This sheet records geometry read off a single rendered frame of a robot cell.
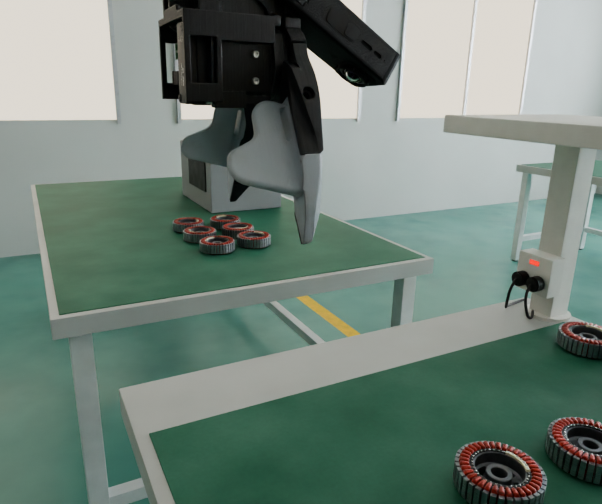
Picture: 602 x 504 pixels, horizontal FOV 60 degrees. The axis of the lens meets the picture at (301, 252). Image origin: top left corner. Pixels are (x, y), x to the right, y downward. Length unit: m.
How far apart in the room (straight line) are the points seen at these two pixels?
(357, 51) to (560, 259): 0.96
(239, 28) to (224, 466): 0.59
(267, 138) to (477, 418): 0.68
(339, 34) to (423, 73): 5.28
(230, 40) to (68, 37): 4.04
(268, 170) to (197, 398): 0.65
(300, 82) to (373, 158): 5.04
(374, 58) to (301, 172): 0.11
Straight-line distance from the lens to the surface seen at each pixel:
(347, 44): 0.39
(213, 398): 0.93
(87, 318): 1.30
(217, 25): 0.34
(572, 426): 0.90
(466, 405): 0.95
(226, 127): 0.43
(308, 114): 0.33
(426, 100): 5.70
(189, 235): 1.77
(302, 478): 0.76
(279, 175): 0.32
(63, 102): 4.35
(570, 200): 1.27
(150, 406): 0.92
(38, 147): 4.37
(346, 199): 5.26
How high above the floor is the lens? 1.25
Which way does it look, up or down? 17 degrees down
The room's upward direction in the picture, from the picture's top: 1 degrees clockwise
